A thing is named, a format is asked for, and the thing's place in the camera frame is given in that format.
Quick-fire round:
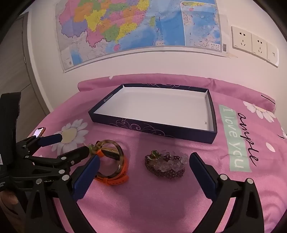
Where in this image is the white wall socket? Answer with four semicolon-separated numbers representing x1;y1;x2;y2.
267;42;280;68
231;26;253;54
251;33;269;60

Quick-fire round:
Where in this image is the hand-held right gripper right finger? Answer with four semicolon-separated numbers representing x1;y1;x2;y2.
189;152;265;233

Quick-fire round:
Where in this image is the orange smart watch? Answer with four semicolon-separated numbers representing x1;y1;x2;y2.
94;149;130;186

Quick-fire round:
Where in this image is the smartphone with orange case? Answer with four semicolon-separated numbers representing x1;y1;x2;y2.
32;127;46;137

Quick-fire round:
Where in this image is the pink flower printed blanket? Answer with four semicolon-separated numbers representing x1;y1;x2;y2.
34;73;287;233

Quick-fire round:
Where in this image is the person's left hand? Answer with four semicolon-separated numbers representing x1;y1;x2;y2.
0;191;23;222

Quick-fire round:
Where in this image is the navy cardboard box lid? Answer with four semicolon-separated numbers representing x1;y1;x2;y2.
88;84;218;144

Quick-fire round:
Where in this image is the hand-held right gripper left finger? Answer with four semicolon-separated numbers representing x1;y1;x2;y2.
23;154;101;233

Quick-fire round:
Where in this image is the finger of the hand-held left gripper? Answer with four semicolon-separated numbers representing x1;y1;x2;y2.
16;134;63;156
26;146;90;175

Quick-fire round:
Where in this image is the clear crystal bead bracelet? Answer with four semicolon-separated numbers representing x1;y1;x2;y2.
157;151;190;173

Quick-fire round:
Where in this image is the purple bead bracelet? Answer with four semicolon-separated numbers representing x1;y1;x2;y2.
145;153;185;179

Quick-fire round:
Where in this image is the grey wooden door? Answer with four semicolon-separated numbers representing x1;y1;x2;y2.
0;12;50;117

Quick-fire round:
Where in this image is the colourful wall map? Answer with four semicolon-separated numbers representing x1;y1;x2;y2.
55;0;228;73

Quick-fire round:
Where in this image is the tortoiseshell bangle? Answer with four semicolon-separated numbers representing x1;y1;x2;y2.
95;139;124;180

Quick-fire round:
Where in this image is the small charm with chain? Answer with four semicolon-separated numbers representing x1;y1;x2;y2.
88;141;101;155

